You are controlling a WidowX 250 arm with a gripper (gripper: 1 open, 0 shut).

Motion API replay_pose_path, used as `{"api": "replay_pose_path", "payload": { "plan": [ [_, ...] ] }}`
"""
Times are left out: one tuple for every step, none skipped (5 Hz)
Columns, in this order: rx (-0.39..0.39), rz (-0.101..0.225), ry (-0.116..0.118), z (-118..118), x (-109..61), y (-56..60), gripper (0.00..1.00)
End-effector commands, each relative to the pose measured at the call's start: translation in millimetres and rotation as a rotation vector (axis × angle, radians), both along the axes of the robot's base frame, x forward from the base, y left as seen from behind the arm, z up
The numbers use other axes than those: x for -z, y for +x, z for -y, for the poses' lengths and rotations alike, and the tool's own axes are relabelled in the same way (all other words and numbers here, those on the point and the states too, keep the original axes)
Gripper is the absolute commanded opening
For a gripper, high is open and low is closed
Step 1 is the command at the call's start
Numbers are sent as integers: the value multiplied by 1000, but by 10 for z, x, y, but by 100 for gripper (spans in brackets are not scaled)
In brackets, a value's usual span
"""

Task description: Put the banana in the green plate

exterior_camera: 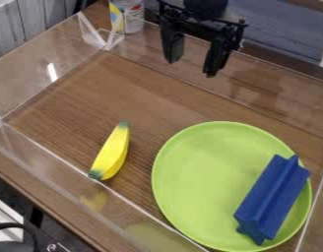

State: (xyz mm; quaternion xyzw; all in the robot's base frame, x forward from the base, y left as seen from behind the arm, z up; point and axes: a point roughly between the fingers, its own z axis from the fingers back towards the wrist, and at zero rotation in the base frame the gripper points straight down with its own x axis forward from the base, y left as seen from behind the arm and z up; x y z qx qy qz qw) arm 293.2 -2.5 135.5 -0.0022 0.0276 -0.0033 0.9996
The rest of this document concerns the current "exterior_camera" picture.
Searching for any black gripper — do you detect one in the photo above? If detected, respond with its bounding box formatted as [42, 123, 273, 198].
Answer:
[158, 0, 248, 78]

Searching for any yellow toy banana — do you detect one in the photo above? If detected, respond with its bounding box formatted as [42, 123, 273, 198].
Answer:
[89, 122, 130, 181]

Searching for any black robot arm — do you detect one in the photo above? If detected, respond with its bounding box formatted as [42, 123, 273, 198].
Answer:
[158, 0, 249, 78]

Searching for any green round plate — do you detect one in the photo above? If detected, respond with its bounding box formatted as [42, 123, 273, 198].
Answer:
[151, 121, 313, 252]

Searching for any blue plastic block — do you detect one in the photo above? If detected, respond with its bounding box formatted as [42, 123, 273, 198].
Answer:
[234, 155, 311, 246]

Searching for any clear acrylic enclosure wall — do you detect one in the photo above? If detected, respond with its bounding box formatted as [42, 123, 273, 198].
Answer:
[0, 3, 323, 252]

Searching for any black cable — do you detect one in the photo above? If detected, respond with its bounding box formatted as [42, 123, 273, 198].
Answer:
[0, 221, 40, 252]

